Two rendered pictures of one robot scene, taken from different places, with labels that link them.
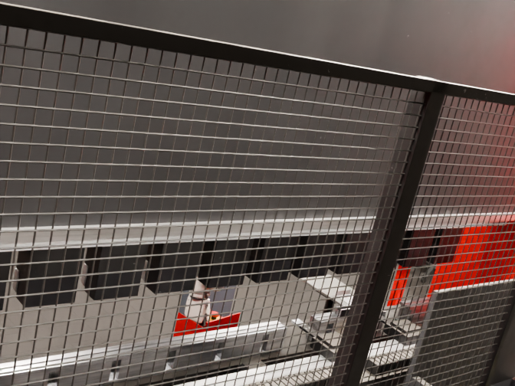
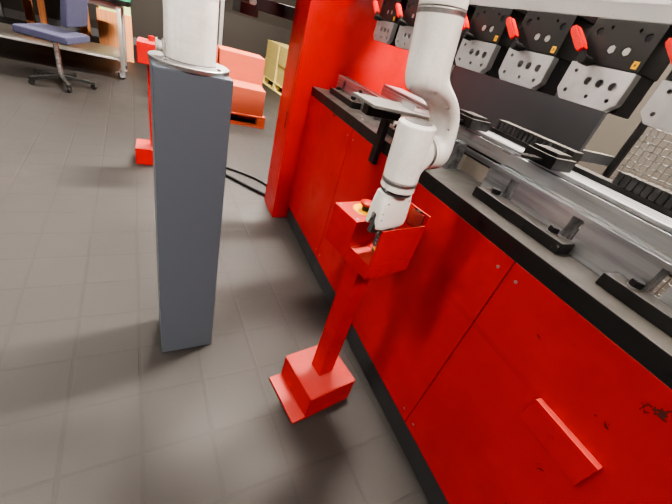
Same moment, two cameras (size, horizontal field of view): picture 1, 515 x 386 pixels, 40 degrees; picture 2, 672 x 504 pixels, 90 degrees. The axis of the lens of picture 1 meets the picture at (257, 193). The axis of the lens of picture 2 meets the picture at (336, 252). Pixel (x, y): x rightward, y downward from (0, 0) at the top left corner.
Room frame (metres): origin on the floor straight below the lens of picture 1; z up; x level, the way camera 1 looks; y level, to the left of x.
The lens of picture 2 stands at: (2.59, 0.92, 1.17)
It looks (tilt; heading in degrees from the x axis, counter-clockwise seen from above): 32 degrees down; 280
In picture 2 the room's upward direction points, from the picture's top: 18 degrees clockwise
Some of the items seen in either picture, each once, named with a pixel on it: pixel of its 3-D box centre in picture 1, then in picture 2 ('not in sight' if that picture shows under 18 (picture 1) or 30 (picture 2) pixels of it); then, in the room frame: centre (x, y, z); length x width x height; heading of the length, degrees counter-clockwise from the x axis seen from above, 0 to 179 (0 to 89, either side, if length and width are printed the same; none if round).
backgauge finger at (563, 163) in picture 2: (319, 335); (535, 154); (2.29, -0.33, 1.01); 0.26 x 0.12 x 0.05; 42
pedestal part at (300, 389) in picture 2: not in sight; (311, 379); (2.67, 0.10, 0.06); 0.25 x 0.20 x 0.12; 53
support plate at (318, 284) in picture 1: (335, 289); (393, 106); (2.79, -0.42, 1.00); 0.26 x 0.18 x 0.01; 42
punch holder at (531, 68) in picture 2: (310, 251); (541, 53); (2.43, -0.24, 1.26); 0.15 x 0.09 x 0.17; 132
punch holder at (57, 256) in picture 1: (48, 270); not in sight; (1.76, 0.50, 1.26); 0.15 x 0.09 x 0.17; 132
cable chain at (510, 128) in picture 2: (405, 358); (534, 139); (2.25, -0.63, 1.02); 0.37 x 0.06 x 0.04; 132
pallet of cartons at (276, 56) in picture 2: not in sight; (295, 72); (5.39, -5.27, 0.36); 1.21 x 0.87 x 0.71; 136
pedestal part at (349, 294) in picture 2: not in sight; (340, 317); (2.66, 0.08, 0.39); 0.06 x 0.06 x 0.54; 53
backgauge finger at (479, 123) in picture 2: (391, 322); (458, 116); (2.55, -0.62, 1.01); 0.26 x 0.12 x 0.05; 42
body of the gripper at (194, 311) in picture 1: (197, 306); (391, 206); (2.63, 0.13, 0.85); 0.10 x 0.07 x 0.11; 54
